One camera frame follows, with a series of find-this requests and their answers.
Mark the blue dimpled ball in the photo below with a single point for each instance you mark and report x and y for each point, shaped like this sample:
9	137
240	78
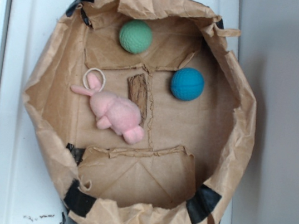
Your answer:
187	84

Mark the brown paper bag tray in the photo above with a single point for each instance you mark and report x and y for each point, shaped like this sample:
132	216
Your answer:
100	178

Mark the pink plush bunny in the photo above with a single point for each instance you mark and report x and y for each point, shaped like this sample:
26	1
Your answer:
111	111

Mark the brown bark piece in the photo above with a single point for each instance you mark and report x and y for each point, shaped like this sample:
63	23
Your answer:
138	93

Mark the green dimpled ball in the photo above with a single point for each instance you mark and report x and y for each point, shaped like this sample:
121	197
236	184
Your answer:
135	36

